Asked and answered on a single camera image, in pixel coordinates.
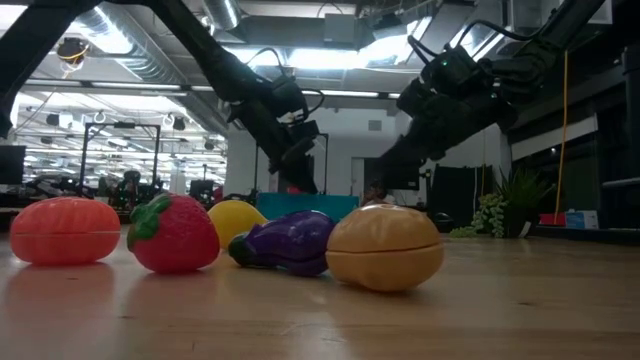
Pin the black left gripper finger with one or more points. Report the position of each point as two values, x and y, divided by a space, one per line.
300 170

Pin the small red toy strawberry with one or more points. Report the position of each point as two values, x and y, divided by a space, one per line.
295 191

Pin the yellow toy lemon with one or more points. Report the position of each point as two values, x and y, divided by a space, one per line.
232 220

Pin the tan toy potato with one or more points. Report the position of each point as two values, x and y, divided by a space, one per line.
385 250

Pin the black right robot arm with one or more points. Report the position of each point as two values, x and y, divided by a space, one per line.
560 37

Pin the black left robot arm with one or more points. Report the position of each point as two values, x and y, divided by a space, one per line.
210 55

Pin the black panel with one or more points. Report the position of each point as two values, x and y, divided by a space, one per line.
460 192

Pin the blue plastic tub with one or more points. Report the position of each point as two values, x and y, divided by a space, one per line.
330 206

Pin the person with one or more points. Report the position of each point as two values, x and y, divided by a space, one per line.
131 181
375 192

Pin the purple toy eggplant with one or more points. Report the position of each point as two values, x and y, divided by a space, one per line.
295 240

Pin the ceiling light tube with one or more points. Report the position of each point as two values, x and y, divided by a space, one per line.
350 93

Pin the potted succulent plant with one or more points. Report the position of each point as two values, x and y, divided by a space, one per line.
515 220

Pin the grey ceiling box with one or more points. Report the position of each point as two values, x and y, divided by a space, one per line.
340 27

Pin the red container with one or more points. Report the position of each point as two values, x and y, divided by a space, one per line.
552 219

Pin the large red toy strawberry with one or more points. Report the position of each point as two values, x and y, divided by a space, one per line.
180 240

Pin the blue and white box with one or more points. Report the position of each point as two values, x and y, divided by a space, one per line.
582 219

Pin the orange toy fruit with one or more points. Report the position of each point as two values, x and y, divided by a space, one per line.
65 230

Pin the dark computer monitor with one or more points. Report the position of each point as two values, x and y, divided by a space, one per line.
12 165

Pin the black wall monitor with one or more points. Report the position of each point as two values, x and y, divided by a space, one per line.
405 179

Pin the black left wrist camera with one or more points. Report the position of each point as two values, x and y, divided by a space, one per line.
290 97

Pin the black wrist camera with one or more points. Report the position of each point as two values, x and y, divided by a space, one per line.
450 70
290 97

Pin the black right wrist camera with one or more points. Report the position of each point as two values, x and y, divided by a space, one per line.
450 70

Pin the silver ventilation duct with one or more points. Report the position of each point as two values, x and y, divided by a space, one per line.
222 12

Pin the black metal frame stand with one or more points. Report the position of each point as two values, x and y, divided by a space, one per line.
122 125

